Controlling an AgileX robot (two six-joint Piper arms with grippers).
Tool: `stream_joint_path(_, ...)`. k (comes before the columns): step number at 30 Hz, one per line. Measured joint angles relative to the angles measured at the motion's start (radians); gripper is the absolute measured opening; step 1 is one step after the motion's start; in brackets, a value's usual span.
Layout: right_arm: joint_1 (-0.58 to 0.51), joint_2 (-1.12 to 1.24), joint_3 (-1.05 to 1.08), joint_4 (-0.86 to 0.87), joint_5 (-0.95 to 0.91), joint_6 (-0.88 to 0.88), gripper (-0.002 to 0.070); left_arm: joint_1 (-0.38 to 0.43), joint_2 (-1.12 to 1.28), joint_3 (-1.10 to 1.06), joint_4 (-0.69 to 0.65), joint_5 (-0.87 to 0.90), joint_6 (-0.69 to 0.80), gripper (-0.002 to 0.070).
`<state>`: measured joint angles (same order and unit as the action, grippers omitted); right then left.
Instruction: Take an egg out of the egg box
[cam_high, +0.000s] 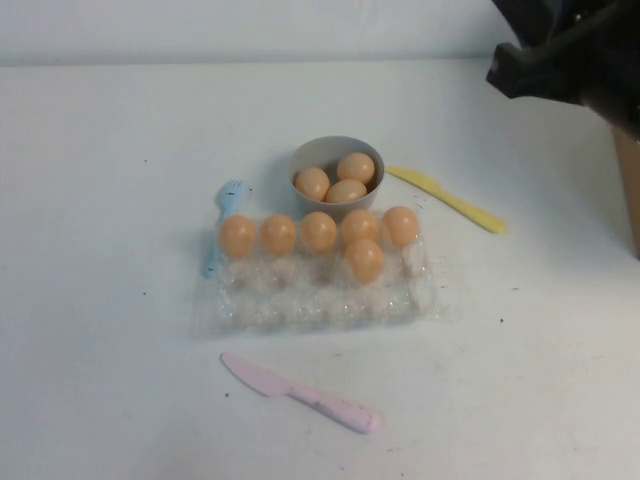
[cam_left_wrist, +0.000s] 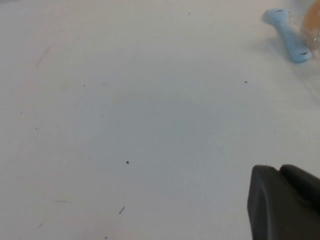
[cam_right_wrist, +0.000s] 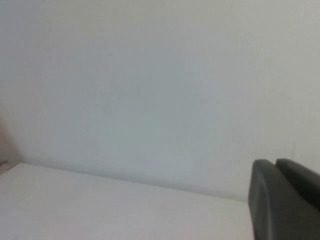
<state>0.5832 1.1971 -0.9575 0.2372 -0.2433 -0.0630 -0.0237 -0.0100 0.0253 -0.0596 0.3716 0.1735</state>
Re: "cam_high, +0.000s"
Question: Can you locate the blue plastic fork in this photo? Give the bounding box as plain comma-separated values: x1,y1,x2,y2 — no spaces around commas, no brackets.
201,179,247,279

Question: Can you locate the brown cardboard box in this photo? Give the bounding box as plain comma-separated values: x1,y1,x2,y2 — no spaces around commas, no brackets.
610,124,640,261

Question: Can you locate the orange plastic egg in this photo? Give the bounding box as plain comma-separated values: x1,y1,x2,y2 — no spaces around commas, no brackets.
336,151,376,185
325,178,369,204
293,166,331,202
341,209,380,246
259,214,298,257
300,211,339,254
218,214,258,259
344,238,385,284
381,205,419,247

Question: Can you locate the yellow plastic knife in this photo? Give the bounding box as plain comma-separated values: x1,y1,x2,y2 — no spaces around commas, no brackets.
386,165,507,235

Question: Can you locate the clear plastic egg tray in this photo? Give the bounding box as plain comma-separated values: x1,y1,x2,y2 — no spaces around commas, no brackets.
192,219,442,341

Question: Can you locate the pink plastic knife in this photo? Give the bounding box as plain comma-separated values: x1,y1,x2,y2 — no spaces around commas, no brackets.
220,352,384,435

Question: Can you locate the grey round bowl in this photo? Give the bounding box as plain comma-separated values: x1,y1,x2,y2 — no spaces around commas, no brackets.
289,135,386,217

